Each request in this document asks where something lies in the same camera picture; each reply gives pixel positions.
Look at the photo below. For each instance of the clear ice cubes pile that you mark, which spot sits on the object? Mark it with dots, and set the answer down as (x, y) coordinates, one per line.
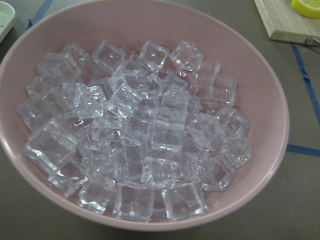
(135, 135)

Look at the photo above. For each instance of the pink bowl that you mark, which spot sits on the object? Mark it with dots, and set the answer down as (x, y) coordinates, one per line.
(259, 97)

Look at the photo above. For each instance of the wooden cutting board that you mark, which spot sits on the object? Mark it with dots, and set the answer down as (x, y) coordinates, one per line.
(284, 24)

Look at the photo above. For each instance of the white bear tray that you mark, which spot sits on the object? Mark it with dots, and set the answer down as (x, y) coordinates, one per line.
(8, 19)

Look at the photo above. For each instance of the lemon half slice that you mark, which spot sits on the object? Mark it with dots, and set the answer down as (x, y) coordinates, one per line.
(307, 8)

